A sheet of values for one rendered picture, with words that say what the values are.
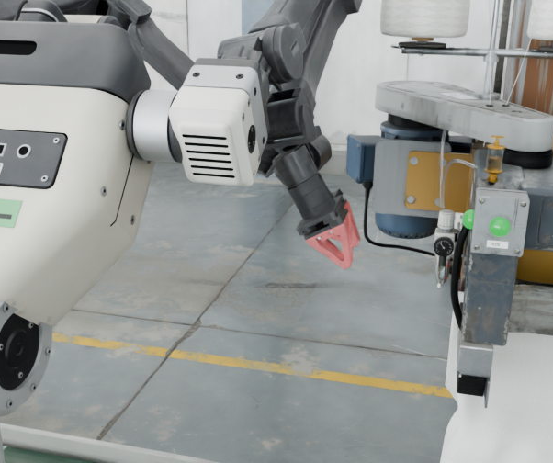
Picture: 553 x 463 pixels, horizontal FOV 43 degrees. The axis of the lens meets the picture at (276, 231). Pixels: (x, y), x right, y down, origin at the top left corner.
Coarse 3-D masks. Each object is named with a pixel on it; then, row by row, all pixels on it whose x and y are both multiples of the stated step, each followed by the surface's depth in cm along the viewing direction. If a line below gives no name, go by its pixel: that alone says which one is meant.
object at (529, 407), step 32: (448, 352) 135; (512, 352) 132; (544, 352) 130; (448, 384) 137; (512, 384) 134; (544, 384) 132; (480, 416) 134; (512, 416) 133; (544, 416) 132; (448, 448) 136; (480, 448) 132; (512, 448) 131; (544, 448) 129
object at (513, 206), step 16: (480, 192) 104; (496, 192) 104; (512, 192) 104; (480, 208) 103; (496, 208) 103; (512, 208) 102; (528, 208) 101; (480, 224) 104; (512, 224) 103; (480, 240) 105; (496, 240) 104; (512, 240) 103
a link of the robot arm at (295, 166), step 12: (300, 144) 109; (276, 156) 108; (288, 156) 106; (300, 156) 106; (312, 156) 111; (276, 168) 108; (288, 168) 106; (300, 168) 106; (312, 168) 107; (288, 180) 107; (300, 180) 106
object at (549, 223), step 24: (480, 168) 114; (504, 168) 114; (552, 168) 116; (528, 192) 106; (552, 192) 105; (528, 216) 107; (552, 216) 106; (528, 240) 108; (552, 240) 107; (480, 264) 110; (504, 264) 109; (480, 288) 112; (504, 288) 111; (480, 312) 113; (504, 312) 112; (480, 336) 114; (504, 336) 113
